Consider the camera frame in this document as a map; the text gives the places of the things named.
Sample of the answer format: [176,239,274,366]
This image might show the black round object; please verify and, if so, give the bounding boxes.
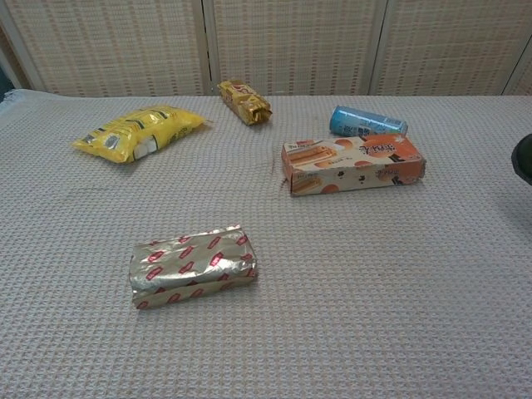
[510,133,532,186]

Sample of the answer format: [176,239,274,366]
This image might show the beige waffle tablecloth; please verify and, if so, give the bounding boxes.
[0,89,532,399]

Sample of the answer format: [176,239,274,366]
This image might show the yellow snack bag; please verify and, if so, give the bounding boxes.
[71,104,208,164]

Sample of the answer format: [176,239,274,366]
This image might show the gold foil snack pack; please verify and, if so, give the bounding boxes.
[217,78,273,126]

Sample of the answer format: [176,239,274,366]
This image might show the orange biscuit box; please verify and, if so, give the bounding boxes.
[281,133,427,198]

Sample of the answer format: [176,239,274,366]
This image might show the blue drink can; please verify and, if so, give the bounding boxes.
[329,105,409,138]

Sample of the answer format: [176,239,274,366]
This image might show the woven folding screen panel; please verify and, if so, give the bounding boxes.
[0,0,209,99]
[0,16,33,91]
[202,0,390,97]
[501,41,532,96]
[367,0,532,96]

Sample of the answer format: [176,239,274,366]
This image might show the silver foil pack red logos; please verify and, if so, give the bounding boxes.
[128,224,259,312]

